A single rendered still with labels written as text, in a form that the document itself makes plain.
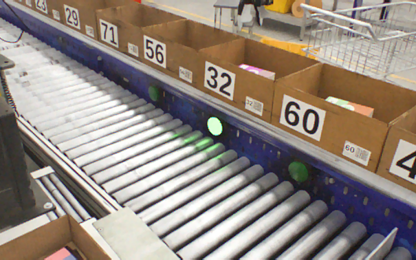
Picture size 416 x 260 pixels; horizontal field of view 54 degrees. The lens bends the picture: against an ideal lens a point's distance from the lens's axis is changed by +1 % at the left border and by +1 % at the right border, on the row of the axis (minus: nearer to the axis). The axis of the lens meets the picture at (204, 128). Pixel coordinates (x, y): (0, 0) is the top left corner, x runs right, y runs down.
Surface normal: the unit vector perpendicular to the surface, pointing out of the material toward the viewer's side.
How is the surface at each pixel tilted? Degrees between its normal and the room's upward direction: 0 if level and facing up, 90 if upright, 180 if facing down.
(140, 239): 0
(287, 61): 89
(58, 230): 90
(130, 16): 90
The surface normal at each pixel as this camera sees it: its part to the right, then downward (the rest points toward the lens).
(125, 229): 0.04, -0.87
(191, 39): -0.72, 0.32
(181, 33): 0.67, 0.39
